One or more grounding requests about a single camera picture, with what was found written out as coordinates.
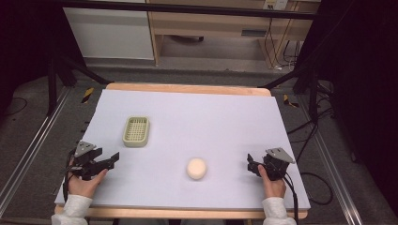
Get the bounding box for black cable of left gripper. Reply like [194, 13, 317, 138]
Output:
[61, 148, 78, 203]

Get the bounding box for metal floor rail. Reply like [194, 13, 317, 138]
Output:
[0, 87, 73, 218]
[297, 93, 362, 225]

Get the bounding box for black floor cables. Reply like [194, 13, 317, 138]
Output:
[286, 82, 336, 206]

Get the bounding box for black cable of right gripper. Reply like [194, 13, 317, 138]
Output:
[283, 173, 300, 225]

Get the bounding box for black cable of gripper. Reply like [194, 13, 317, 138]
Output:
[283, 173, 300, 225]
[61, 148, 78, 203]

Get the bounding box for white table mat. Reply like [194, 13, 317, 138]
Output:
[54, 88, 312, 211]

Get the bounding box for black metal frame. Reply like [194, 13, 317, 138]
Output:
[46, 0, 320, 117]

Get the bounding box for person's left hand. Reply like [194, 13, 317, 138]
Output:
[67, 168, 109, 199]

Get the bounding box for white cabinet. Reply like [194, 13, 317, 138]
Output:
[62, 0, 156, 61]

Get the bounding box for wooden desk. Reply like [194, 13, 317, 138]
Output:
[145, 0, 322, 69]

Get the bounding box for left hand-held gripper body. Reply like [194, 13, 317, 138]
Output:
[66, 140, 103, 181]

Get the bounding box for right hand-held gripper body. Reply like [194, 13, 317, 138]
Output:
[256, 147, 297, 182]

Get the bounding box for person's right hand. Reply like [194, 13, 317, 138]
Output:
[257, 164, 287, 200]

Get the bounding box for wooden table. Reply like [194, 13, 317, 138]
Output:
[54, 82, 309, 220]

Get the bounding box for black cables under desk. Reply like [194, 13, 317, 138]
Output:
[263, 17, 302, 70]

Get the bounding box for round cream soap bar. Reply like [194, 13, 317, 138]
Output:
[186, 157, 208, 181]

